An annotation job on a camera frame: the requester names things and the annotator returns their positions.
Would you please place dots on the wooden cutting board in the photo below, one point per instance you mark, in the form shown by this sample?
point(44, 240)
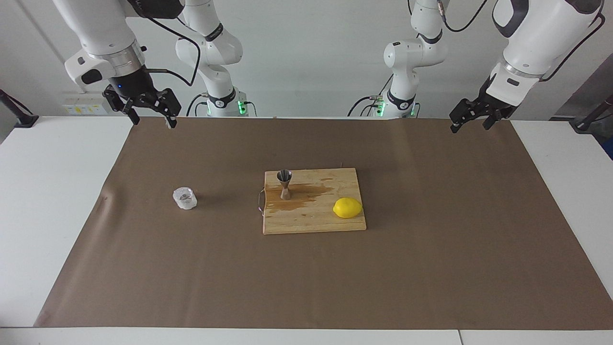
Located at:
point(306, 220)

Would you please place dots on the dark grey panel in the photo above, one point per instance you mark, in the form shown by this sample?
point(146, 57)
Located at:
point(594, 86)

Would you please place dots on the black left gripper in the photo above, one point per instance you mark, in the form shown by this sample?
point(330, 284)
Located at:
point(493, 100)

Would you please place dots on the black clamp stand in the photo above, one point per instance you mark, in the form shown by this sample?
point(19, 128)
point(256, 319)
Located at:
point(26, 120)
point(586, 125)

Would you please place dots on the clear plastic cup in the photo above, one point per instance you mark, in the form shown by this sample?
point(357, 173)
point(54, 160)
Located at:
point(185, 199)

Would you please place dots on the brown paper table mat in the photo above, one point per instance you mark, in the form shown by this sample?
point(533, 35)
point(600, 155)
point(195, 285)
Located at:
point(191, 278)

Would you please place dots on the yellow lemon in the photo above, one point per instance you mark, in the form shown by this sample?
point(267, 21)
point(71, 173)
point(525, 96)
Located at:
point(347, 208)

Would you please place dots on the white wall socket box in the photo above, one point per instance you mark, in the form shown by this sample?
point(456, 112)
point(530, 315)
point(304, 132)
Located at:
point(86, 108)

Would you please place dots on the blue object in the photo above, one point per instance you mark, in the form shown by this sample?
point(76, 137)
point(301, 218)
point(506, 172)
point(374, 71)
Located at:
point(609, 148)

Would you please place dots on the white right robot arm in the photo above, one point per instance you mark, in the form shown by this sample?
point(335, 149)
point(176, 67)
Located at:
point(100, 24)

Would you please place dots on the steel double jigger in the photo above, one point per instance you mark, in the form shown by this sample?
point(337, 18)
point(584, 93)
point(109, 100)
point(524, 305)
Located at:
point(285, 191)

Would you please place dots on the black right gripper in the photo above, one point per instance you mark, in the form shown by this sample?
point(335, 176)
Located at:
point(134, 88)

